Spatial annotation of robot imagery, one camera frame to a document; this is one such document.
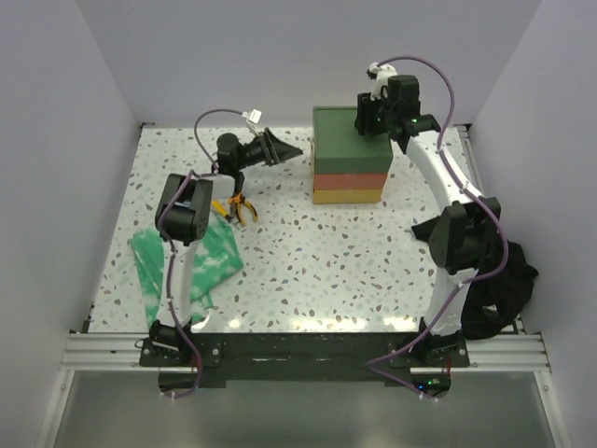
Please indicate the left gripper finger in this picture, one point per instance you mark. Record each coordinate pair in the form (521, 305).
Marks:
(275, 146)
(282, 158)

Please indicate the aluminium rail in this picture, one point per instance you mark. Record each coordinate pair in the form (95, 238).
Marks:
(121, 352)

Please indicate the black cloth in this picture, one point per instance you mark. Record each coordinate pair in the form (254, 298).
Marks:
(481, 285)

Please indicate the yellow handled screwdriver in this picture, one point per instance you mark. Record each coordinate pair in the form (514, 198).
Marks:
(221, 210)

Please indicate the green white cloth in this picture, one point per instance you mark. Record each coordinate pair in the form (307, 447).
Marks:
(217, 259)

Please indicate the orange black pliers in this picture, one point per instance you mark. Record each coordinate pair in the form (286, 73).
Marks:
(238, 202)

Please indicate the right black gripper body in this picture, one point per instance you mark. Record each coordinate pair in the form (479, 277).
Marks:
(374, 116)

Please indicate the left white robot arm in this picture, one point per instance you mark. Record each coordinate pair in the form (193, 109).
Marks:
(182, 220)

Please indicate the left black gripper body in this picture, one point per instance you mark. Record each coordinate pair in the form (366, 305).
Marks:
(253, 155)

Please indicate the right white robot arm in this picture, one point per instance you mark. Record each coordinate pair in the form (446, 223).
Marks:
(419, 141)

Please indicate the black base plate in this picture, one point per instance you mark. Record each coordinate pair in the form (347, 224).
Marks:
(212, 360)

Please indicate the green drawer box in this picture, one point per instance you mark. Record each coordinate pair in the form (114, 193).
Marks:
(337, 147)

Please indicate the yellow drawer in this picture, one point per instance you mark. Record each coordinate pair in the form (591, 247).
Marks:
(333, 196)

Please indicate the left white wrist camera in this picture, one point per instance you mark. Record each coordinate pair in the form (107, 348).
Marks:
(252, 119)

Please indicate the orange drawer box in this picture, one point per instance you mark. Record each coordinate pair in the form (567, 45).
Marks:
(348, 177)

